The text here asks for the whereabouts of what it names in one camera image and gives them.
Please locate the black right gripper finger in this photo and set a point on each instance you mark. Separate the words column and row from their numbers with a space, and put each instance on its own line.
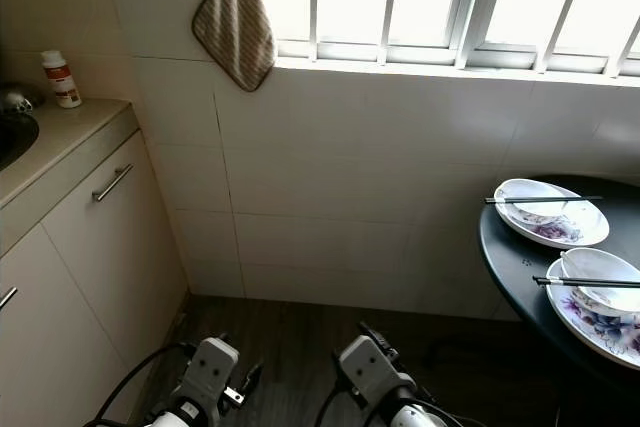
column 380, row 339
column 335, row 372

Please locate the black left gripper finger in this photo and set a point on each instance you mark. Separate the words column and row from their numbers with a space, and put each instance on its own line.
column 249, row 383
column 180, row 379

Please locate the large floral plate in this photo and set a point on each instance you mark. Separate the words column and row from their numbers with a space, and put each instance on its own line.
column 600, row 335

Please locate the beige kitchen counter cabinet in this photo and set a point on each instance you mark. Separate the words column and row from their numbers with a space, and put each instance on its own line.
column 100, row 267

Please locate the steel kitchen sink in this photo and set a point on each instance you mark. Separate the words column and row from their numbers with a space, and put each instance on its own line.
column 15, row 137

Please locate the black round table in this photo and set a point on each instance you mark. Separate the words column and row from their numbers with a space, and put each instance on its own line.
column 520, row 257

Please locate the small floral plate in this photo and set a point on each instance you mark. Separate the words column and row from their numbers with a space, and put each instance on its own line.
column 575, row 232

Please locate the white bottle red label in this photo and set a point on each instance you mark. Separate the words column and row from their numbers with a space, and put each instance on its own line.
column 63, row 85

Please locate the shiny metal tap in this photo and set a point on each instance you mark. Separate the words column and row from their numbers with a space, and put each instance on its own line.
column 20, row 99

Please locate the brown striped hanging cloth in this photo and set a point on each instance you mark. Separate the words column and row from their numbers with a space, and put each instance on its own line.
column 235, row 27

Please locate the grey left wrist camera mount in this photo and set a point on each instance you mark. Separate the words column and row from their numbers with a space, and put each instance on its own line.
column 210, row 372

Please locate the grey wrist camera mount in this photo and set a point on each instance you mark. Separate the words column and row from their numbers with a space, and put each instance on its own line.
column 210, row 372
column 368, row 369

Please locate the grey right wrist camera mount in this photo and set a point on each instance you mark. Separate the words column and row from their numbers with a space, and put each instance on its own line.
column 368, row 369

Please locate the white barred window frame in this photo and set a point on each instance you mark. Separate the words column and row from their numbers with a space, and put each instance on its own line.
column 370, row 51

